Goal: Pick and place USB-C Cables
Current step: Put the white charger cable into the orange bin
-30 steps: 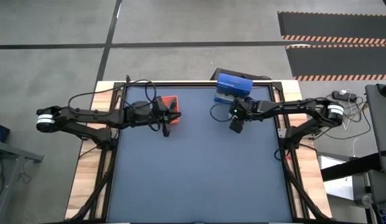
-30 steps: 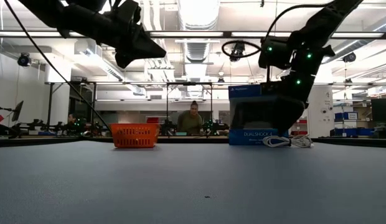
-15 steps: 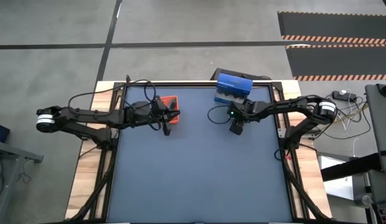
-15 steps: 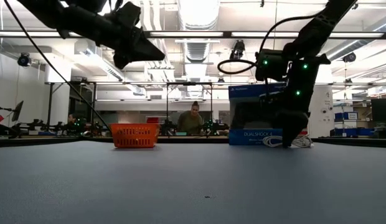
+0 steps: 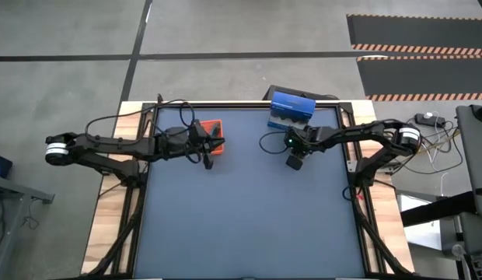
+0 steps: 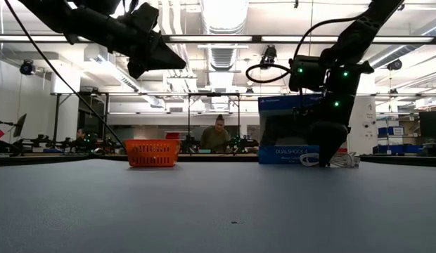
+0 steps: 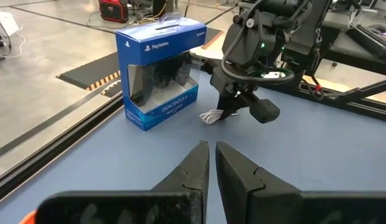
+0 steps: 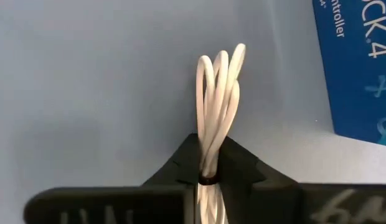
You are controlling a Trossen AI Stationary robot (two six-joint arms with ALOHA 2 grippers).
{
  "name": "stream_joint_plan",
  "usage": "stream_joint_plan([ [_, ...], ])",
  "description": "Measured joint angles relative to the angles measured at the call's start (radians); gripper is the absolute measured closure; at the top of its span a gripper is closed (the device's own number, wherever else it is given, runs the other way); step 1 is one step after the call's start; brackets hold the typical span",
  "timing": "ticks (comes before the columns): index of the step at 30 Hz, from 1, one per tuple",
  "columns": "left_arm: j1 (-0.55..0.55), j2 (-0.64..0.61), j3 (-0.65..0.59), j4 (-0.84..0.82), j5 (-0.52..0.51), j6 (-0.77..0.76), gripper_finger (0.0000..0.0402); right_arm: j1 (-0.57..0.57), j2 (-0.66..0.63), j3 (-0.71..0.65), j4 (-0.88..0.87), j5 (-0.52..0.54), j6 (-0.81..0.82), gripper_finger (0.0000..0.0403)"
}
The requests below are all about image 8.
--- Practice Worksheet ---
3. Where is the white usb cable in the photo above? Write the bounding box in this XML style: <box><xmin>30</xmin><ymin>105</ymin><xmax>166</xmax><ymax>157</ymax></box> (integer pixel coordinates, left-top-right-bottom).
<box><xmin>195</xmin><ymin>42</ymin><xmax>247</xmax><ymax>224</ymax></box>

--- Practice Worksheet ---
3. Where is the blue playstation controller box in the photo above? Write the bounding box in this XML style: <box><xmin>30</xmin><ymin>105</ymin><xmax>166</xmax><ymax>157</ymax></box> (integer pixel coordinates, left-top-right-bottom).
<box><xmin>311</xmin><ymin>0</ymin><xmax>386</xmax><ymax>147</ymax></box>

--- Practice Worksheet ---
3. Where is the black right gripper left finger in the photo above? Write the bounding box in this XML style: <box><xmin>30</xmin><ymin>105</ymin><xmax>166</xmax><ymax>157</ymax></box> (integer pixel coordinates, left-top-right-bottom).
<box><xmin>23</xmin><ymin>133</ymin><xmax>202</xmax><ymax>224</ymax></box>

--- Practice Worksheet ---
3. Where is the blue-grey table mat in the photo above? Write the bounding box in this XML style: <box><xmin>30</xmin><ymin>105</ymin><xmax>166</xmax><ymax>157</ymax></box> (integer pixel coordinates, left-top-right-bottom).
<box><xmin>0</xmin><ymin>0</ymin><xmax>386</xmax><ymax>224</ymax></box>

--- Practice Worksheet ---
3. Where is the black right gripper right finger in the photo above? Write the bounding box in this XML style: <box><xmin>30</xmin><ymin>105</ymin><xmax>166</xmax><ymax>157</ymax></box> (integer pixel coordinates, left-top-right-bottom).
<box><xmin>217</xmin><ymin>136</ymin><xmax>386</xmax><ymax>224</ymax></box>

